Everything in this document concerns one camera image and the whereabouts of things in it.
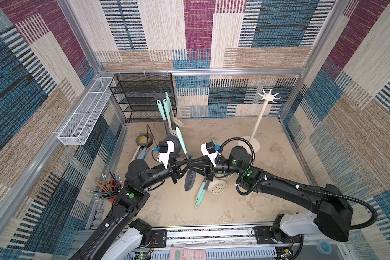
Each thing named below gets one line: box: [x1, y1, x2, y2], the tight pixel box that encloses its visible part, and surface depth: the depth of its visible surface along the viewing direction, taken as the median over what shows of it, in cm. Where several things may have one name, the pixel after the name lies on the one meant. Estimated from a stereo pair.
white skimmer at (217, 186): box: [207, 179, 228, 194], surface depth 89 cm
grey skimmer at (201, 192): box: [195, 180, 210, 209], surface depth 87 cm
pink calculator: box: [169, 247, 207, 260], surface depth 70 cm
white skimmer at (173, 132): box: [163, 98, 178, 138], surface depth 79 cm
